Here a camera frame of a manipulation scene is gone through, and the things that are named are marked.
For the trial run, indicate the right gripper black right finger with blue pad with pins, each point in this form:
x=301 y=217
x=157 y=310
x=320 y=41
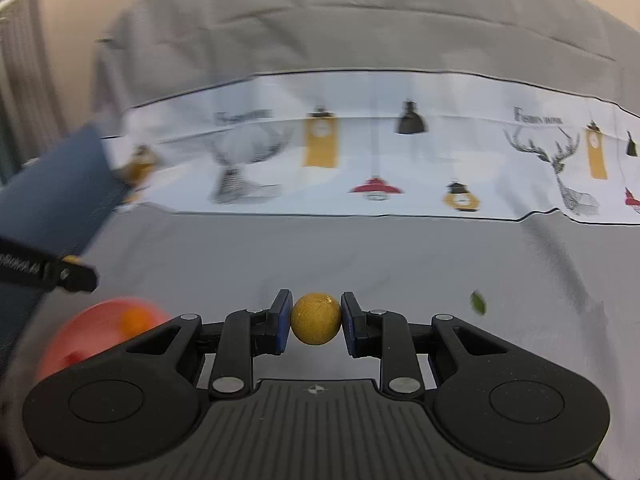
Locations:
x=448 y=343

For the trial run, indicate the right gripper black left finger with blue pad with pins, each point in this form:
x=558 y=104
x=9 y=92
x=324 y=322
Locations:
x=179 y=347

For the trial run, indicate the yellow-green longan fruit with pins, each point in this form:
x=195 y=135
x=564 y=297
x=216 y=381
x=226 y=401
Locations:
x=316 y=318

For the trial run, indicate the small orange kumquat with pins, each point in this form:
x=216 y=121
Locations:
x=135 y=321

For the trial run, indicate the small green leaf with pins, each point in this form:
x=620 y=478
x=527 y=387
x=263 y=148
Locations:
x=478 y=303

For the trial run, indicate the pink round plate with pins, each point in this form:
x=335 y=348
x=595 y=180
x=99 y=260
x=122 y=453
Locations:
x=92 y=331

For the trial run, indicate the grey radiator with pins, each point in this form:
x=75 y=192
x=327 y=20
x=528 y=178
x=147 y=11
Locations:
x=32 y=120

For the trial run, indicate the grey printed sofa cover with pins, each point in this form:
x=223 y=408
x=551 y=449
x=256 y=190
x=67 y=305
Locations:
x=408 y=151

